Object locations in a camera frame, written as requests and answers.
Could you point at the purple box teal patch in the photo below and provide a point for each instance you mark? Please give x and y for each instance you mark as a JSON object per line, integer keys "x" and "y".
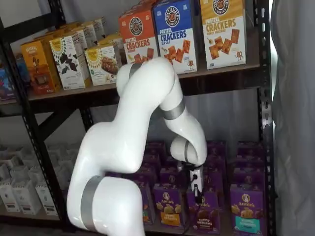
{"x": 247, "y": 211}

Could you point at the orange yellow cookie box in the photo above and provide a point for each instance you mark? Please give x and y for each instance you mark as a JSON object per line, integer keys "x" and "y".
{"x": 39, "y": 66}

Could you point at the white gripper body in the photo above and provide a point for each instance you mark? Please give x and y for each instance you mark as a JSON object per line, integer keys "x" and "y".
{"x": 197, "y": 178}

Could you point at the wooden shelf board below cracker boxes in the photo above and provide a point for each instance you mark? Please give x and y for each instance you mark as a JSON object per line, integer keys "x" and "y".
{"x": 221, "y": 71}

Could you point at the grey curtain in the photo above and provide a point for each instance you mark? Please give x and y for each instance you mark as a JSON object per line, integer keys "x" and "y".
{"x": 294, "y": 110}

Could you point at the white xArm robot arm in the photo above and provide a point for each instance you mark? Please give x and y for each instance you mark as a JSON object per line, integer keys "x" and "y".
{"x": 123, "y": 147}

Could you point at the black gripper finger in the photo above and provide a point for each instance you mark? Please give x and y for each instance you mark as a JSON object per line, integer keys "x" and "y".
{"x": 198, "y": 194}

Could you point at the purple box orange patch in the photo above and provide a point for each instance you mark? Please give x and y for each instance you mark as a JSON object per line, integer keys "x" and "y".
{"x": 169, "y": 206}

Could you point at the orange pretzel crackers box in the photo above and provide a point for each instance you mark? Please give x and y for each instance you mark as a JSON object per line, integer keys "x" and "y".
{"x": 137, "y": 37}
{"x": 140, "y": 6}

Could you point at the blue purple snack bag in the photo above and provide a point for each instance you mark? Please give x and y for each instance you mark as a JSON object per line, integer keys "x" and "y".
{"x": 7, "y": 83}

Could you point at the purple box brown patch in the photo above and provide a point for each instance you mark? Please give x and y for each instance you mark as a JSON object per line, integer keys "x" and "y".
{"x": 205, "y": 216}

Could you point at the white paper bag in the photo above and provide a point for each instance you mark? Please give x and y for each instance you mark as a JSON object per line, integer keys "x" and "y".
{"x": 21, "y": 173}
{"x": 47, "y": 199}
{"x": 8, "y": 197}
{"x": 27, "y": 197}
{"x": 36, "y": 173}

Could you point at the yellow pretzel crackers box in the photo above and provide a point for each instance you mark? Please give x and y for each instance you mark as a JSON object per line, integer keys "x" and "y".
{"x": 221, "y": 37}

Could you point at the purple snack box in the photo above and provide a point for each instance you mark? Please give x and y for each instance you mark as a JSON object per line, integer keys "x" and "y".
{"x": 216, "y": 147}
{"x": 216, "y": 162}
{"x": 152, "y": 161}
{"x": 156, "y": 147}
{"x": 171, "y": 163}
{"x": 251, "y": 147}
{"x": 216, "y": 182}
{"x": 249, "y": 161}
{"x": 248, "y": 175}
{"x": 147, "y": 175}
{"x": 171, "y": 175}

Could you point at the white box cookie bar print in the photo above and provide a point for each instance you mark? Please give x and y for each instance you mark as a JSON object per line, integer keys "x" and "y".
{"x": 102, "y": 65}

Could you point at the purple box green patch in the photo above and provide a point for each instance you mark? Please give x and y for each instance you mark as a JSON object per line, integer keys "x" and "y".
{"x": 148, "y": 206}

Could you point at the blue pretzel crackers box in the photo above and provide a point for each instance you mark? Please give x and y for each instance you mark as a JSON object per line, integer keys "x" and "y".
{"x": 177, "y": 32}

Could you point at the white box dark chocolate print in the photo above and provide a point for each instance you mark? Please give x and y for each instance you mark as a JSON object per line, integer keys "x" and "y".
{"x": 67, "y": 64}

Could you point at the black metal shelf rack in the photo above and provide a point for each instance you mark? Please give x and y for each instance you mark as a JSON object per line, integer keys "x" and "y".
{"x": 264, "y": 110}

